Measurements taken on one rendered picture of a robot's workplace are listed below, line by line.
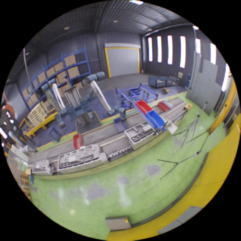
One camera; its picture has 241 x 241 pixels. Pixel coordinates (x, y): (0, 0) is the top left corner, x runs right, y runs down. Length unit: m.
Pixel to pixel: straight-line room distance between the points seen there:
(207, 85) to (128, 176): 7.14
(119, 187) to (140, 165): 0.83
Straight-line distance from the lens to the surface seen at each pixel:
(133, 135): 1.33
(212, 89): 6.86
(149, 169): 2.15
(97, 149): 1.30
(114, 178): 2.10
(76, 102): 2.32
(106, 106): 1.26
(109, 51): 11.40
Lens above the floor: 2.06
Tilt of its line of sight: 46 degrees down
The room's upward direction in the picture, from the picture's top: 7 degrees counter-clockwise
